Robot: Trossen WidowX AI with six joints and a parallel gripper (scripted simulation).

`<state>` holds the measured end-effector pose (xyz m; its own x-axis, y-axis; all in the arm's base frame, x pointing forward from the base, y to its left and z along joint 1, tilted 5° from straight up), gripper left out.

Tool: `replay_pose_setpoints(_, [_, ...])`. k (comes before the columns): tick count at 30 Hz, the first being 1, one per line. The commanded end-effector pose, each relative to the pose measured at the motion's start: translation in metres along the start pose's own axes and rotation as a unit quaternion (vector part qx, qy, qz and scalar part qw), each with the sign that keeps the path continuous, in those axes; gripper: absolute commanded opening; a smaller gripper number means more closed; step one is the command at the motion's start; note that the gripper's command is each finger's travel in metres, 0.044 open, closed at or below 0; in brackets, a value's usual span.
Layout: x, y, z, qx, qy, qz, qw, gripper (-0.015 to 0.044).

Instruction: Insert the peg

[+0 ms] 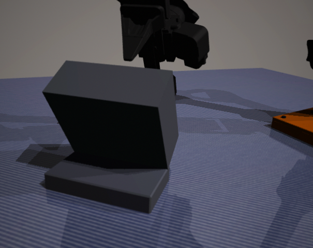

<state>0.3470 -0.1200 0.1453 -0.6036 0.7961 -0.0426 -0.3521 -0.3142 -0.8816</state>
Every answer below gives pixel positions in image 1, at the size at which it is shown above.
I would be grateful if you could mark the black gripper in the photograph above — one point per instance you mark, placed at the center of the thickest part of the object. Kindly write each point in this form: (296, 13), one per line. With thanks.
(142, 23)

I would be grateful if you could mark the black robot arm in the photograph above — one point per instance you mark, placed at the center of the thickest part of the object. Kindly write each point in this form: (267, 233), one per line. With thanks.
(191, 41)

